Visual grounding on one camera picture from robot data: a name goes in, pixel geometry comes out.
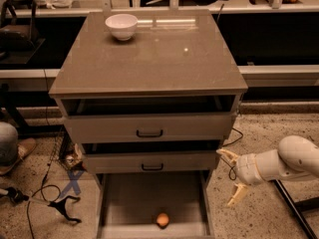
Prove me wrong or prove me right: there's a blue tape cross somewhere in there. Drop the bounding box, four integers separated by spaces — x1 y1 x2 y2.
59 170 84 198

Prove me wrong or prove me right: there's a grey drawer cabinet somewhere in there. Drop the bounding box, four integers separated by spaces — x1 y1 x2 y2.
50 11 247 229

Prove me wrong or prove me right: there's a tan shoe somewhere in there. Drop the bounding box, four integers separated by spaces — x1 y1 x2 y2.
0 138 37 176

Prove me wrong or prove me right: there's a black reacher grabber tool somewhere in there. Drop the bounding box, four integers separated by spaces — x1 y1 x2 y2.
0 187 82 223

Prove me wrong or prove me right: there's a dark bag with handle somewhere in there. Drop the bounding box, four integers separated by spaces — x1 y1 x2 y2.
0 0 39 51

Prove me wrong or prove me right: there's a top grey drawer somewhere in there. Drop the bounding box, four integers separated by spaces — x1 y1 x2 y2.
60 95 238 144

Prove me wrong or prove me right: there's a middle grey drawer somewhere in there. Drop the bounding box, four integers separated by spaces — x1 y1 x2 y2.
84 140 219 174

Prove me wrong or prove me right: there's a bottom grey drawer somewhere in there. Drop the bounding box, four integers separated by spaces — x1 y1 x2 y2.
97 171 214 239

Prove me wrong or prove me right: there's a black metal stand leg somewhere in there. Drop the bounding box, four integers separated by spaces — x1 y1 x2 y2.
273 180 319 239

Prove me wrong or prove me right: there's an orange fruit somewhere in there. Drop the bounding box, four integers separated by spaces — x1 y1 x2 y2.
157 213 169 228

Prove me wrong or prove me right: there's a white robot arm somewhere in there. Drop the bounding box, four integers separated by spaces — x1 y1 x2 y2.
216 135 319 207

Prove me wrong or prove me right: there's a grey drawer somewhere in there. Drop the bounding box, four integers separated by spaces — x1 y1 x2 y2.
97 171 214 239
60 95 238 144
84 140 219 174

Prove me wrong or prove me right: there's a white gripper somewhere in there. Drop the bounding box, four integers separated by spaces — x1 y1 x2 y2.
216 148 263 207

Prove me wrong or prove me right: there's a white ceramic bowl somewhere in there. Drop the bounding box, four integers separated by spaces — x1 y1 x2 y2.
105 14 138 41

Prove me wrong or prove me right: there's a black floor cable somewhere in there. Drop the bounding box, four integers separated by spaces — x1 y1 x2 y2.
220 127 245 181

